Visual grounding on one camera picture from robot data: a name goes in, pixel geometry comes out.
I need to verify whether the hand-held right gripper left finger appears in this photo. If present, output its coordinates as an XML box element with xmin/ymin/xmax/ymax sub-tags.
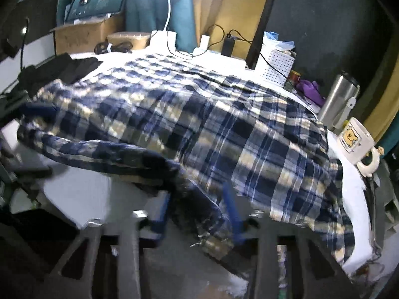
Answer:
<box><xmin>40</xmin><ymin>191</ymin><xmax>172</xmax><ymax>299</ymax></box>

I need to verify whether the white textured tablecloth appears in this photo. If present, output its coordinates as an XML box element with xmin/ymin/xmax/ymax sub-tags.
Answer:
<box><xmin>0</xmin><ymin>50</ymin><xmax>375</xmax><ymax>299</ymax></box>

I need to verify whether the dark cloth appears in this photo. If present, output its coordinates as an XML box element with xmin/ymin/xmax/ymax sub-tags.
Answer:
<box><xmin>19</xmin><ymin>53</ymin><xmax>103</xmax><ymax>94</ymax></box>

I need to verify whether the purple cloth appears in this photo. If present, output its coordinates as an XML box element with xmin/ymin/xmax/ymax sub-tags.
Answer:
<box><xmin>295</xmin><ymin>80</ymin><xmax>326</xmax><ymax>106</ymax></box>

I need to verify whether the teal cloth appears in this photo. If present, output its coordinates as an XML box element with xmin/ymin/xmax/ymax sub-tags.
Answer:
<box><xmin>59</xmin><ymin>0</ymin><xmax>200</xmax><ymax>49</ymax></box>

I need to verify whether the white plastic basket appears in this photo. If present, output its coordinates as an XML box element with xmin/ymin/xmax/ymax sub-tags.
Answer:
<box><xmin>249</xmin><ymin>42</ymin><xmax>296</xmax><ymax>87</ymax></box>

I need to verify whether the white power strip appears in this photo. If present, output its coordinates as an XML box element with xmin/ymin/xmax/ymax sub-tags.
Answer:
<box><xmin>193</xmin><ymin>47</ymin><xmax>250</xmax><ymax>70</ymax></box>

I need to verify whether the cardboard box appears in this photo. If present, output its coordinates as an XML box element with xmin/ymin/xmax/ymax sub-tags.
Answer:
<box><xmin>51</xmin><ymin>14</ymin><xmax>125</xmax><ymax>55</ymax></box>

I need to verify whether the black adapter cable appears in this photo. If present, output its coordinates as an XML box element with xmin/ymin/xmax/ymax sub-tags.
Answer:
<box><xmin>229</xmin><ymin>29</ymin><xmax>288</xmax><ymax>80</ymax></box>

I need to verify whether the white mug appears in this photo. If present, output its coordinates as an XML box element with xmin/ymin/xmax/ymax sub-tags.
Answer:
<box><xmin>338</xmin><ymin>117</ymin><xmax>381</xmax><ymax>176</ymax></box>

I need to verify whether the black cable bundle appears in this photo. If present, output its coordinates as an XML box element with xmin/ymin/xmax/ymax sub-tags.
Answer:
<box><xmin>94</xmin><ymin>41</ymin><xmax>133</xmax><ymax>54</ymax></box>

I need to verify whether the black pole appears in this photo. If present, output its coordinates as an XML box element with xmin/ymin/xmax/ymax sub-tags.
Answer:
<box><xmin>246</xmin><ymin>0</ymin><xmax>283</xmax><ymax>69</ymax></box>

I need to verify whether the white desk lamp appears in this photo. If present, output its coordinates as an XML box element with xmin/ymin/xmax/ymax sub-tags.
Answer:
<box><xmin>137</xmin><ymin>0</ymin><xmax>198</xmax><ymax>50</ymax></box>

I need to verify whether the steel tumbler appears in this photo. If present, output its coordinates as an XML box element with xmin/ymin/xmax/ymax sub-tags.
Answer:
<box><xmin>318</xmin><ymin>71</ymin><xmax>360</xmax><ymax>129</ymax></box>

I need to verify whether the black charger cable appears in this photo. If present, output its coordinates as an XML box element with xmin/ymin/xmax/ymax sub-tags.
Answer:
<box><xmin>206</xmin><ymin>24</ymin><xmax>225</xmax><ymax>51</ymax></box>

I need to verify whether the plastic bag of blue masks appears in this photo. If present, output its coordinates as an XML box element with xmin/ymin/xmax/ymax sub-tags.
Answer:
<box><xmin>262</xmin><ymin>31</ymin><xmax>295</xmax><ymax>51</ymax></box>

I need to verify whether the black power adapter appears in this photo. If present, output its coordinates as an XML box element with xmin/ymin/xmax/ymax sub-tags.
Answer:
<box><xmin>222</xmin><ymin>36</ymin><xmax>236</xmax><ymax>57</ymax></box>

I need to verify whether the teal product box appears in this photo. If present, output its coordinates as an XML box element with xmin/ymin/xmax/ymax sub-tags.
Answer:
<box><xmin>64</xmin><ymin>0</ymin><xmax>127</xmax><ymax>24</ymax></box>

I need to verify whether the blue plaid shirt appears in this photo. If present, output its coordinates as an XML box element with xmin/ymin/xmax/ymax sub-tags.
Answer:
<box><xmin>17</xmin><ymin>53</ymin><xmax>356</xmax><ymax>265</ymax></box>

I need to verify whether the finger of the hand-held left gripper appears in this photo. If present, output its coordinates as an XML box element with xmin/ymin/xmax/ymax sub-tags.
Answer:
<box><xmin>23</xmin><ymin>101</ymin><xmax>60</xmax><ymax>119</ymax></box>

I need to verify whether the brown round container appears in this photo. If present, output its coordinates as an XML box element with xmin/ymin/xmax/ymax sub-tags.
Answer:
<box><xmin>107</xmin><ymin>32</ymin><xmax>150</xmax><ymax>50</ymax></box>

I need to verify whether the yellow cloth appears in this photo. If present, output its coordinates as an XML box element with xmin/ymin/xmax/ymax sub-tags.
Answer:
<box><xmin>192</xmin><ymin>0</ymin><xmax>275</xmax><ymax>60</ymax></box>

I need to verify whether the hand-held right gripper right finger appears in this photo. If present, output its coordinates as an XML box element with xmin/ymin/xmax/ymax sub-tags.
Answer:
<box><xmin>221</xmin><ymin>183</ymin><xmax>356</xmax><ymax>299</ymax></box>

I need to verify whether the black hanging cable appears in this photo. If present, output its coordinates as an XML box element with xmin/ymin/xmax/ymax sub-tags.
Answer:
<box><xmin>19</xmin><ymin>17</ymin><xmax>30</xmax><ymax>73</ymax></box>

